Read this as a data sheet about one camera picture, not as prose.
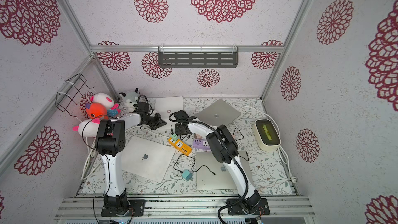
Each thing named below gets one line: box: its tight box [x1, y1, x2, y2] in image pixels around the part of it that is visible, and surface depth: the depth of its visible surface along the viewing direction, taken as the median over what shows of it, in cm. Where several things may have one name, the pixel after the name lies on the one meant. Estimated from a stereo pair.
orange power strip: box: [167, 137, 193, 156], surface depth 94 cm
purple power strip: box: [192, 138, 212, 150], surface depth 96 cm
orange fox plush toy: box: [86, 102, 108, 119], surface depth 89 cm
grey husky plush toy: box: [119, 87, 140, 113], surface depth 97 cm
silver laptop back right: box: [194, 99, 241, 126], surface depth 115 cm
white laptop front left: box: [121, 135, 177, 184], surface depth 91 cm
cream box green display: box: [252, 118, 282, 153], surface depth 95 cm
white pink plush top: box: [90, 92, 115, 109], surface depth 97 cm
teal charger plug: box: [181, 169, 193, 182], surface depth 84 cm
